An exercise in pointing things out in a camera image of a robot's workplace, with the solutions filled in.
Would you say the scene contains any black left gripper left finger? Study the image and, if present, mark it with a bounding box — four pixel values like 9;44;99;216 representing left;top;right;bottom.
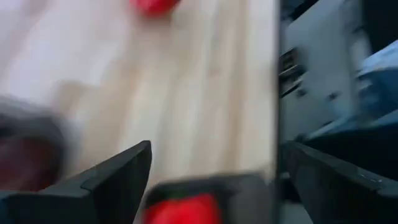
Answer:
0;140;153;224

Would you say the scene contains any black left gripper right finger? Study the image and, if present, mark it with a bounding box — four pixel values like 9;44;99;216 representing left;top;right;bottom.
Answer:
284;141;398;224

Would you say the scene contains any dark red onion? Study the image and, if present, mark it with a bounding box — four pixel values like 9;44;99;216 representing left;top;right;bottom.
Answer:
0;136;60;191

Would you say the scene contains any red bell pepper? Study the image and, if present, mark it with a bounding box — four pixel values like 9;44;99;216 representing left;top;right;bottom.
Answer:
129;0;181;16
143;192;223;224

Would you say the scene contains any grey translucent plastic basket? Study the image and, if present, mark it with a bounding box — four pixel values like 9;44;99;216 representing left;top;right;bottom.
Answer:
0;95;75;192

